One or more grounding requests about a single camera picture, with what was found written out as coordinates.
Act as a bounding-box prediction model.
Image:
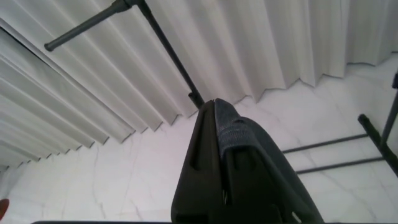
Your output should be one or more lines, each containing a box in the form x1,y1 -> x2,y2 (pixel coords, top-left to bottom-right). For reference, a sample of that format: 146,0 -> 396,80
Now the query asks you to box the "white curtain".
0,0 -> 398,134
0,29 -> 136,171

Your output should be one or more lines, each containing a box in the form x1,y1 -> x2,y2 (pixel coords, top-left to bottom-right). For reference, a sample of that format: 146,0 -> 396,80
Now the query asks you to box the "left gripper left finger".
170,99 -> 225,223

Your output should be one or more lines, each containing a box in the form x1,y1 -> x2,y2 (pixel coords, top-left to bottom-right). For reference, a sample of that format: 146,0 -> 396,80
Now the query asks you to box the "dark grey long-sleeved shirt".
213,98 -> 325,223

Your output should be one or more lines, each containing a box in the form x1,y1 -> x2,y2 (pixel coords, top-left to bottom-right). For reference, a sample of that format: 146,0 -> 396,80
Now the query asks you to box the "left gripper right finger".
221,147 -> 299,223

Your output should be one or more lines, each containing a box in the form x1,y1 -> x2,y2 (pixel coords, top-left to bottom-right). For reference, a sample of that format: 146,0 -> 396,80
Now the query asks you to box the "red round stand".
0,198 -> 10,220

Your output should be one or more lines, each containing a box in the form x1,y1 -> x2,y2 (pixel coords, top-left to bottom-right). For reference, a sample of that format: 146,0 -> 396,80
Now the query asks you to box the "black clothes rack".
44,0 -> 398,178

